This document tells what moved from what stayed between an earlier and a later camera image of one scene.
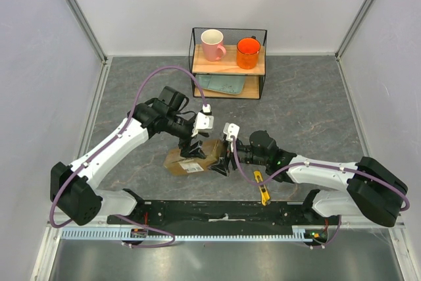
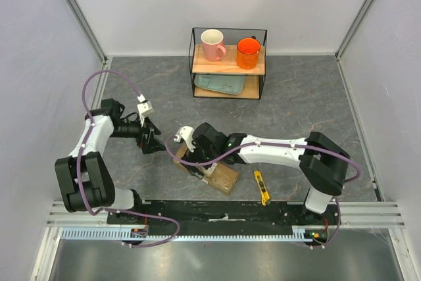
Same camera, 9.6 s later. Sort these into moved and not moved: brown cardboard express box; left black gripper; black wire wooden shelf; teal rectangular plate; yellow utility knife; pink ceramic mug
Moved: brown cardboard express box; left black gripper
Not moved: yellow utility knife; teal rectangular plate; black wire wooden shelf; pink ceramic mug
